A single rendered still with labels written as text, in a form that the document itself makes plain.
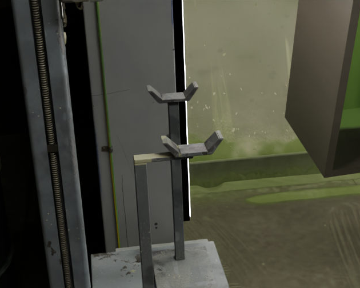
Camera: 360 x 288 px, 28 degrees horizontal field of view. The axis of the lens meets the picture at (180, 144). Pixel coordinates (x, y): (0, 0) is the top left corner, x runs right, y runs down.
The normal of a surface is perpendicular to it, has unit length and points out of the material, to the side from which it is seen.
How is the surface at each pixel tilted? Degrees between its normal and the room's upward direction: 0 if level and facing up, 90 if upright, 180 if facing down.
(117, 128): 90
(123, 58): 90
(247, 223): 0
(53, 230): 90
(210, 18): 57
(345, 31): 90
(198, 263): 0
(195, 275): 0
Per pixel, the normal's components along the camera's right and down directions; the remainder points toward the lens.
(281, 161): 0.14, 0.42
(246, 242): -0.04, -0.91
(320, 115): -0.97, 0.13
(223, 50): 0.10, -0.15
